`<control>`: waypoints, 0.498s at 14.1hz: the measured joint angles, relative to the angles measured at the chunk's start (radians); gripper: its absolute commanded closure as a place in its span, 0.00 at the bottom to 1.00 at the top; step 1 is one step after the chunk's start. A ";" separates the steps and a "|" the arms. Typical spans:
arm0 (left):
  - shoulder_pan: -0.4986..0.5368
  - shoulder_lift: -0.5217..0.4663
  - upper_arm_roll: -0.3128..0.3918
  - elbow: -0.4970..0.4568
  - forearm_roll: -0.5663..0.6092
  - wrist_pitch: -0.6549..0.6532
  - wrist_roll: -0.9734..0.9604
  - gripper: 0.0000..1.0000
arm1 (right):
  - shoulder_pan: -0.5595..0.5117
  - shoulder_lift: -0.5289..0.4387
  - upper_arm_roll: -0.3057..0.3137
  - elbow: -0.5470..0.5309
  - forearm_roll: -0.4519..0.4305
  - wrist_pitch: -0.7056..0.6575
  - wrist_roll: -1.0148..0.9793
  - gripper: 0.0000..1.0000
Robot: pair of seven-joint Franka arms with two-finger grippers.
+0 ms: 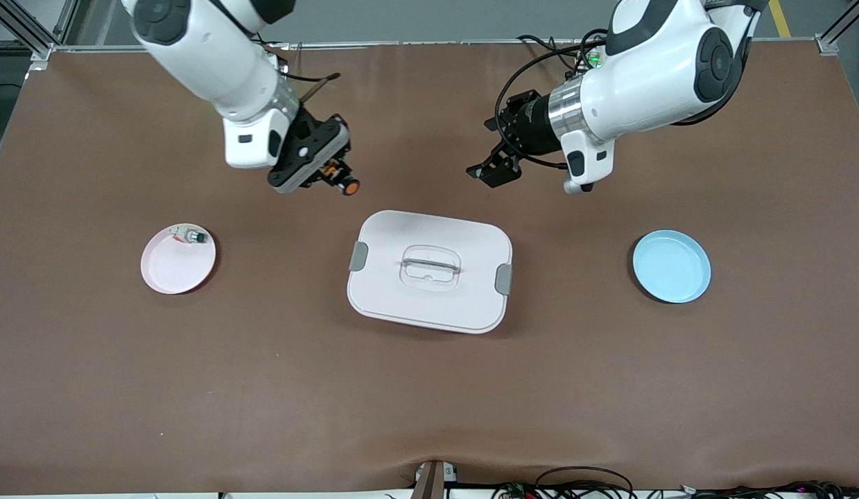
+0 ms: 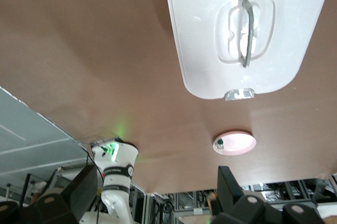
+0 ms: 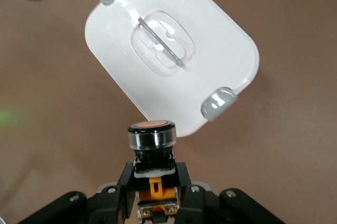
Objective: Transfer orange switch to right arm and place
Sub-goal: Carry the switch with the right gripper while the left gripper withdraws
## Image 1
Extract pink round plate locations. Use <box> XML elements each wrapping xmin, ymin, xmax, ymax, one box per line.
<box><xmin>140</xmin><ymin>223</ymin><xmax>217</xmax><ymax>295</ymax></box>

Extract white lidded storage box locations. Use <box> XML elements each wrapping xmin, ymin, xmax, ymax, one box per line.
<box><xmin>347</xmin><ymin>210</ymin><xmax>514</xmax><ymax>335</ymax></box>

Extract black arm base cable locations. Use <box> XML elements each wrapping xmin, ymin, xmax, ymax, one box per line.
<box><xmin>259</xmin><ymin>38</ymin><xmax>342</xmax><ymax>105</ymax></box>

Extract tangled floor cables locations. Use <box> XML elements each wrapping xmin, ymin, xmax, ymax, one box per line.
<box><xmin>492</xmin><ymin>466</ymin><xmax>859</xmax><ymax>499</ymax></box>

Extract silver table edge rail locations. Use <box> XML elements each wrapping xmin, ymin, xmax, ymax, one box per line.
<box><xmin>51</xmin><ymin>39</ymin><xmax>818</xmax><ymax>53</ymax></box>

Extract aluminium frame profile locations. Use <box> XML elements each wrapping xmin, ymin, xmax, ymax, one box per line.
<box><xmin>0</xmin><ymin>0</ymin><xmax>80</xmax><ymax>71</ymax></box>
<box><xmin>815</xmin><ymin>0</ymin><xmax>859</xmax><ymax>56</ymax></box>

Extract light blue round plate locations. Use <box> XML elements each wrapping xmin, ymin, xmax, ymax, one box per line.
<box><xmin>632</xmin><ymin>229</ymin><xmax>712</xmax><ymax>304</ymax></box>

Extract brown camera stand post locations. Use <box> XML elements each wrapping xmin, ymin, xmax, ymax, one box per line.
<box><xmin>411</xmin><ymin>459</ymin><xmax>460</xmax><ymax>499</ymax></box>

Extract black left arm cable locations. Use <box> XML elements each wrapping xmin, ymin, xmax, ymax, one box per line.
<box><xmin>495</xmin><ymin>28</ymin><xmax>610</xmax><ymax>170</ymax></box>

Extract orange push-button switch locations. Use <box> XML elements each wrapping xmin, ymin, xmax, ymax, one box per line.
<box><xmin>318</xmin><ymin>159</ymin><xmax>362</xmax><ymax>197</ymax></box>

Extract black cable bundle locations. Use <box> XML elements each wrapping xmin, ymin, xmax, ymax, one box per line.
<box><xmin>516</xmin><ymin>33</ymin><xmax>589</xmax><ymax>73</ymax></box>

